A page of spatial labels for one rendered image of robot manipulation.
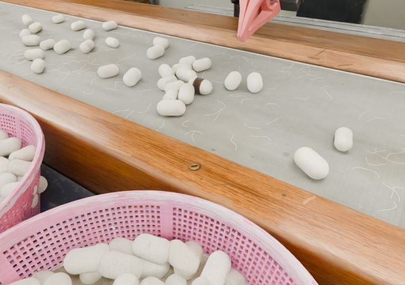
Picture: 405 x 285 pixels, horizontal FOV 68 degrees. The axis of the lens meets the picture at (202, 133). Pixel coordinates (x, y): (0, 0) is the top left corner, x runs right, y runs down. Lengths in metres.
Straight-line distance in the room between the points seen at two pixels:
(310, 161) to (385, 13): 2.20
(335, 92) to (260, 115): 0.13
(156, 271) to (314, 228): 0.12
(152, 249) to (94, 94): 0.28
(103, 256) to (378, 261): 0.19
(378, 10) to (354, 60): 1.93
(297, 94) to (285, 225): 0.25
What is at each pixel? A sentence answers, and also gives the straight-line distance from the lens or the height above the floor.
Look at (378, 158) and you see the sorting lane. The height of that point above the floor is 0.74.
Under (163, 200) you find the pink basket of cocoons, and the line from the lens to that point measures 0.25.
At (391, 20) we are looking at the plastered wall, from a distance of 2.48.
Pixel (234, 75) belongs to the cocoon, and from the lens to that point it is 0.44.
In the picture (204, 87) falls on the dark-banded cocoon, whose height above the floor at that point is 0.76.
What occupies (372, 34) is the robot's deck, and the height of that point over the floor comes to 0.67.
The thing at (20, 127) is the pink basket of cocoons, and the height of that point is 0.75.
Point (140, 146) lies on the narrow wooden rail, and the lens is 0.31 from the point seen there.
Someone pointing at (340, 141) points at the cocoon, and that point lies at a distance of 0.35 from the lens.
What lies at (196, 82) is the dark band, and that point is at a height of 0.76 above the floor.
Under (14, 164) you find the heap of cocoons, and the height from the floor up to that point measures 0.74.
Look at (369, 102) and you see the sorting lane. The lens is 0.46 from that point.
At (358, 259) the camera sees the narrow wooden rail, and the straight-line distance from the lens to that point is 0.24.
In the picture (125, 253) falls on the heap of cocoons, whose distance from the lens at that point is 0.27.
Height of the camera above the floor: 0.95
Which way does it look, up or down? 36 degrees down
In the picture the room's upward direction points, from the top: 2 degrees counter-clockwise
